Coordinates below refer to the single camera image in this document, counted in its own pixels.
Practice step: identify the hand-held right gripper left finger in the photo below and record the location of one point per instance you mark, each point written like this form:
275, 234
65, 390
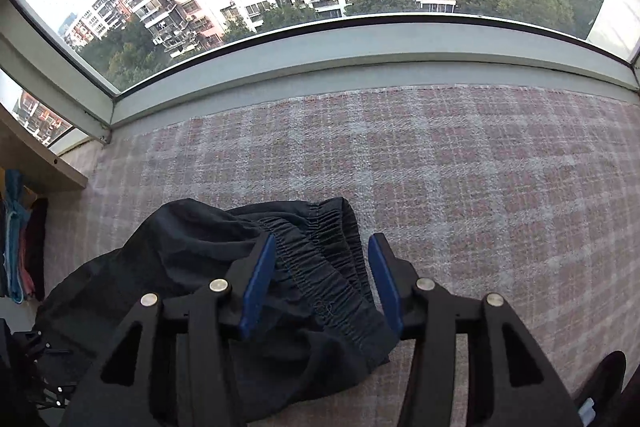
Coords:
257, 287

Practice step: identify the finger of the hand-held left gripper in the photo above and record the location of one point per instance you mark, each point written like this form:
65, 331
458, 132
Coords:
52, 382

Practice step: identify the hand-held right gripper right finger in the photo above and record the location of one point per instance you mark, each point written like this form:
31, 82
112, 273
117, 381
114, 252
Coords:
386, 287

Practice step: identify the black pants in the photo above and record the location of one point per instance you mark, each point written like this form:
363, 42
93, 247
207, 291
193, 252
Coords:
200, 247

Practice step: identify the stack of folded clothes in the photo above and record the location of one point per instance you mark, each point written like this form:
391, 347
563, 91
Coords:
20, 247

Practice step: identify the plaid bed sheet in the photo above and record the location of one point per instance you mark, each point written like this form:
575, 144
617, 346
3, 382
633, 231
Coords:
450, 207

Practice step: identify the plywood panel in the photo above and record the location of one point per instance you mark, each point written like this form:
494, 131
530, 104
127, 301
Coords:
45, 167

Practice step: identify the dark cloth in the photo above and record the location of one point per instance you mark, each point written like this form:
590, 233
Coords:
607, 382

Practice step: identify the bay window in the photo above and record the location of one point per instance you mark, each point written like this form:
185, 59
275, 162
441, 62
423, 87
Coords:
350, 42

